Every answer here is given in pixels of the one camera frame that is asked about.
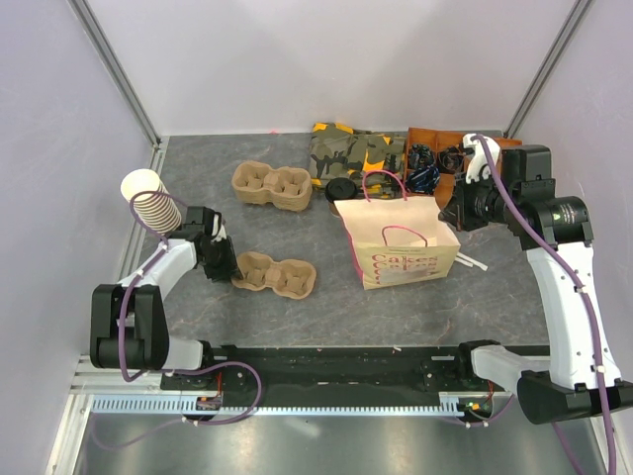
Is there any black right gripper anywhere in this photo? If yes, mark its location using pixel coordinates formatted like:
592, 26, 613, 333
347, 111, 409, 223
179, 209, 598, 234
439, 168, 519, 232

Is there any brown pulp cup carrier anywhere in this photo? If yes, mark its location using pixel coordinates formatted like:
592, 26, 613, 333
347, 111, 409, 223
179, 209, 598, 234
231, 251, 317, 300
231, 160, 313, 212

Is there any beige pink paper bag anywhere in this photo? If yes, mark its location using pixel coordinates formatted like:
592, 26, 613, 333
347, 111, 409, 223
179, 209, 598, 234
336, 178, 460, 290

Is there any brown paper coffee cup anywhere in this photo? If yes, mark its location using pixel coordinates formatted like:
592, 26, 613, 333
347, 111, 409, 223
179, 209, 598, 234
328, 201, 340, 218

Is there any black plastic cup lid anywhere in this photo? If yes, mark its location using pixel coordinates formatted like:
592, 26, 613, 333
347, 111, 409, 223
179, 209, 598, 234
324, 177, 358, 203

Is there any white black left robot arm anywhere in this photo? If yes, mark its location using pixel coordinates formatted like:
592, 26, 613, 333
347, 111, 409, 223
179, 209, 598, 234
90, 207, 241, 389

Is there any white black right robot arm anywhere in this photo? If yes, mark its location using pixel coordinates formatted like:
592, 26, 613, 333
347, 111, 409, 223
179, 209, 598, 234
439, 134, 632, 425

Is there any orange wooden divided tray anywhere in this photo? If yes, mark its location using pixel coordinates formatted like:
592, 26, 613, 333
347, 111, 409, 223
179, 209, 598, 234
399, 127, 523, 214

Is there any dark patterned rolled tie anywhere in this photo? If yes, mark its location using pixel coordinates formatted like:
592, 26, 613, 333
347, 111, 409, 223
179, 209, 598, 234
437, 146, 465, 174

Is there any blue striped rolled tie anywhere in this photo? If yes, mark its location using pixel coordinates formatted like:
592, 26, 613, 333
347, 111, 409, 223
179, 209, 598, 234
406, 165, 441, 195

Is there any white wrapped straw left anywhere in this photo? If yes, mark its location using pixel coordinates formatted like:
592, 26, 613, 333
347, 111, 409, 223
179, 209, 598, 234
455, 256, 479, 267

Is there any white wrapped straw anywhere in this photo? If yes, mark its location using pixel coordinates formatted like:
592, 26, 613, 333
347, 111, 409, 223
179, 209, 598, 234
456, 252, 489, 271
455, 256, 479, 267

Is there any white wrapped straw right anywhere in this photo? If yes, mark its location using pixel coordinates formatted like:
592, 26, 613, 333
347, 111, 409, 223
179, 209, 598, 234
456, 252, 489, 271

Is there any dark blue rolled tie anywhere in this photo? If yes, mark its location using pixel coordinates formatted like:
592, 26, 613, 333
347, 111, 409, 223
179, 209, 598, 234
407, 143, 435, 170

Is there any stack of paper cups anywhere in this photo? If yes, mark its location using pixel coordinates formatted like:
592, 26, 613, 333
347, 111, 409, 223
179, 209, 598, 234
120, 168, 182, 235

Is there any camouflage folded cloth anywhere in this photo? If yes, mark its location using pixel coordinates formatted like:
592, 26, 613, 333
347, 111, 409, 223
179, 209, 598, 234
308, 123, 407, 198

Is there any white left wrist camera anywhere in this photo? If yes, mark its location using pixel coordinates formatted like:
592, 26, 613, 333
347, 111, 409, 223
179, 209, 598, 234
205, 210, 227, 242

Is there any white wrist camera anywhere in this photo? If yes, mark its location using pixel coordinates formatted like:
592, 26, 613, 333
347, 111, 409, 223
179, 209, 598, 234
205, 210, 227, 242
462, 134, 500, 184

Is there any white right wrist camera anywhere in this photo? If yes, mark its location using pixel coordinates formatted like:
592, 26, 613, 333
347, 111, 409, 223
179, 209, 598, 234
462, 134, 500, 184

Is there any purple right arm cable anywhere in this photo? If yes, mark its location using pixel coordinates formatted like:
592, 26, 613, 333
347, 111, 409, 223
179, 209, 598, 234
439, 133, 619, 475

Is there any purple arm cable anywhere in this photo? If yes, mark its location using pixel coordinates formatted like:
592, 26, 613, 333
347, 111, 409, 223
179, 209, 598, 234
88, 191, 263, 451
439, 133, 619, 475

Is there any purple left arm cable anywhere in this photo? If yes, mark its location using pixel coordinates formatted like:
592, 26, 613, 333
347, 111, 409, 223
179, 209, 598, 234
88, 191, 263, 451

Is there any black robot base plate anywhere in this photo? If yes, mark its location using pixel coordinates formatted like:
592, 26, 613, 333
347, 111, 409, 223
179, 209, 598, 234
160, 345, 492, 407

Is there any slotted grey cable duct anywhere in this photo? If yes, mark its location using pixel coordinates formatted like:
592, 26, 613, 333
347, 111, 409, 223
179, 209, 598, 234
90, 394, 470, 417

